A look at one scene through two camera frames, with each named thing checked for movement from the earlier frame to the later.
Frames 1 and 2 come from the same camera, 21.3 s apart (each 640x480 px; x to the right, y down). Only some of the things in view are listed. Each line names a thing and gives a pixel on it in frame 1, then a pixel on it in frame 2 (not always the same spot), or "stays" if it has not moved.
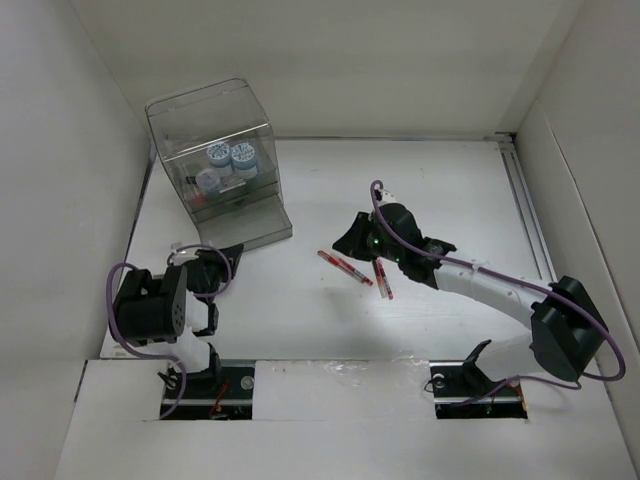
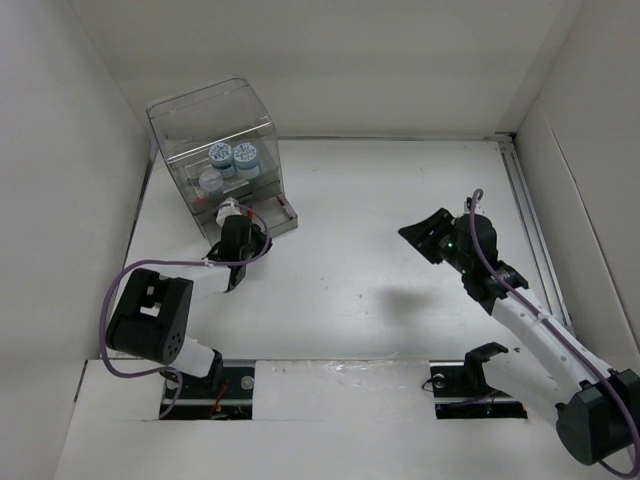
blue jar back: (219, 155) stays
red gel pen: (345, 267) to (284, 205)
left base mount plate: (226, 397) stays
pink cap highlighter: (199, 199) stays
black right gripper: (352, 241) to (418, 233)
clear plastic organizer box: (216, 145) stays
